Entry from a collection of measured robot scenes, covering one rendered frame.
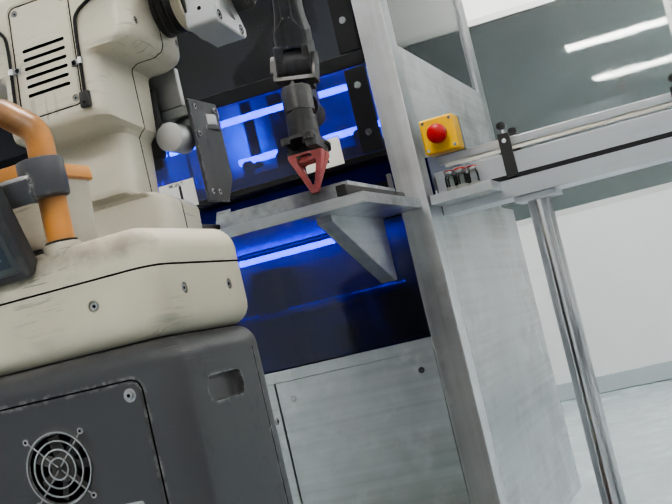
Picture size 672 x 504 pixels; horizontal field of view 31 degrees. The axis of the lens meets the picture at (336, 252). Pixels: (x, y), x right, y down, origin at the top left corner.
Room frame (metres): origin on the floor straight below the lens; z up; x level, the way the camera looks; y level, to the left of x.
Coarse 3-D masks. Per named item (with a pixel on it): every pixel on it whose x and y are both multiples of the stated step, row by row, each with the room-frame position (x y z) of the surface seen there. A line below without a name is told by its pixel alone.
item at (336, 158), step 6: (330, 138) 2.54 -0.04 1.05; (336, 138) 2.54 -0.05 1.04; (336, 144) 2.54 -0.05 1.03; (336, 150) 2.54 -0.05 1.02; (330, 156) 2.54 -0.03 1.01; (336, 156) 2.54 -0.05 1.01; (342, 156) 2.53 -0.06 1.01; (330, 162) 2.54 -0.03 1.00; (336, 162) 2.54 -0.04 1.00; (342, 162) 2.54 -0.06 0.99; (306, 168) 2.56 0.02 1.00; (312, 168) 2.56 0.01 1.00
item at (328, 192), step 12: (348, 180) 2.22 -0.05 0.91; (324, 192) 2.22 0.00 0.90; (336, 192) 2.21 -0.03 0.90; (264, 204) 2.26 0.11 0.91; (276, 204) 2.25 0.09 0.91; (288, 204) 2.24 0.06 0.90; (300, 204) 2.24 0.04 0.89; (228, 216) 2.28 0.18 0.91; (240, 216) 2.27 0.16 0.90; (252, 216) 2.26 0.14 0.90; (264, 216) 2.26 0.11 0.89
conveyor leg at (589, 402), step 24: (552, 192) 2.54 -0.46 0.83; (552, 216) 2.57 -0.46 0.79; (552, 240) 2.57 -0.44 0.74; (552, 264) 2.57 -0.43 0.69; (552, 288) 2.58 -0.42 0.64; (576, 312) 2.57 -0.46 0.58; (576, 336) 2.57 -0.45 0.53; (576, 360) 2.57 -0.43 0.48; (576, 384) 2.58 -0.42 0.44; (600, 408) 2.57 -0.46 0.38; (600, 432) 2.57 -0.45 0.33; (600, 456) 2.57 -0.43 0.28; (600, 480) 2.58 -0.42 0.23
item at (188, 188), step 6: (186, 180) 2.64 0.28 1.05; (192, 180) 2.64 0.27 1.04; (162, 186) 2.66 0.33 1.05; (168, 186) 2.66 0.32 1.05; (174, 186) 2.65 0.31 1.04; (186, 186) 2.64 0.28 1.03; (192, 186) 2.64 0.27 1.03; (162, 192) 2.66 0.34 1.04; (168, 192) 2.66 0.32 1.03; (174, 192) 2.65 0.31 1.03; (186, 192) 2.64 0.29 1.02; (192, 192) 2.64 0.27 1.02; (180, 198) 2.65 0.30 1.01; (186, 198) 2.65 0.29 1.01; (192, 198) 2.64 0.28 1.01; (198, 204) 2.64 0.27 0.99
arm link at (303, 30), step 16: (272, 0) 2.20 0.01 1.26; (288, 0) 2.19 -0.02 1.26; (288, 16) 2.20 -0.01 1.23; (304, 16) 2.23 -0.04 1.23; (288, 32) 2.21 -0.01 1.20; (304, 32) 2.21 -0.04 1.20; (288, 48) 2.25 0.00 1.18; (304, 48) 2.22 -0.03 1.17; (288, 64) 2.23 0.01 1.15; (304, 64) 2.23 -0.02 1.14
